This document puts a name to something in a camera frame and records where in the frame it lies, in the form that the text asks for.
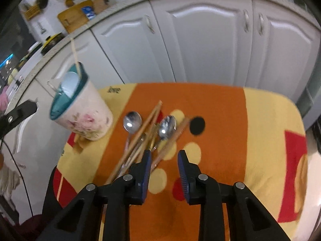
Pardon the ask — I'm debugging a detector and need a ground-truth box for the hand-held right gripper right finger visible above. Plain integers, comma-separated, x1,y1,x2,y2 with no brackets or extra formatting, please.
177,149,293,241

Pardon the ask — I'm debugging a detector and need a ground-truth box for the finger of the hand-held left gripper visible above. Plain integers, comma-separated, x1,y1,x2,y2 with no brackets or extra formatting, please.
0,101,38,137

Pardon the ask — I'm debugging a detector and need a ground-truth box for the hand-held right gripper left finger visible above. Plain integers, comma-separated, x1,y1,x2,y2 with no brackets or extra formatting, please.
36,149,152,241

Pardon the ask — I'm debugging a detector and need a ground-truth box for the plain metal spoon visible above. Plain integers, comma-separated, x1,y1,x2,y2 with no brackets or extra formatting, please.
152,115,177,153
118,134,147,179

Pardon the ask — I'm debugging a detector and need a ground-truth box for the pale wooden chopstick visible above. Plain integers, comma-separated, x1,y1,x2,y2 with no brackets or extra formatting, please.
70,38,83,78
104,100,163,185
118,109,161,176

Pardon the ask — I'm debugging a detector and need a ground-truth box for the pink handled metal spoon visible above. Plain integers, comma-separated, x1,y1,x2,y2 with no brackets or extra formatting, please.
120,111,143,161

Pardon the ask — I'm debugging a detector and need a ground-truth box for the floral cup with teal inside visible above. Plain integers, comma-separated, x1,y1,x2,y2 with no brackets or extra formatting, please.
49,63,114,141

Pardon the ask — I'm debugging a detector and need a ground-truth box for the orange yellow printed cloth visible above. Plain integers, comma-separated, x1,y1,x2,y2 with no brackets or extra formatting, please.
56,82,308,241

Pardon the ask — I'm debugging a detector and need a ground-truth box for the yellow lidded black pot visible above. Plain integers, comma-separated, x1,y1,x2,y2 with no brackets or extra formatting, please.
40,33,65,56

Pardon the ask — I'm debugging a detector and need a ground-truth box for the wooden cutting board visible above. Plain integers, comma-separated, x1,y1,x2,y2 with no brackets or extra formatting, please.
57,0,94,34

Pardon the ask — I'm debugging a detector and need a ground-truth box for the blue white box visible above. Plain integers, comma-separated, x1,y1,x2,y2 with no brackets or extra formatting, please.
81,6,97,20

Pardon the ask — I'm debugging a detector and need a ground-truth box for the wooden knife block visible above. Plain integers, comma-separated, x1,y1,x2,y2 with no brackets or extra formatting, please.
93,0,114,14

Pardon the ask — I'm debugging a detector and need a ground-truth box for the yellow wall rack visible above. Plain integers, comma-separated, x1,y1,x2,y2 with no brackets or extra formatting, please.
21,4,41,20

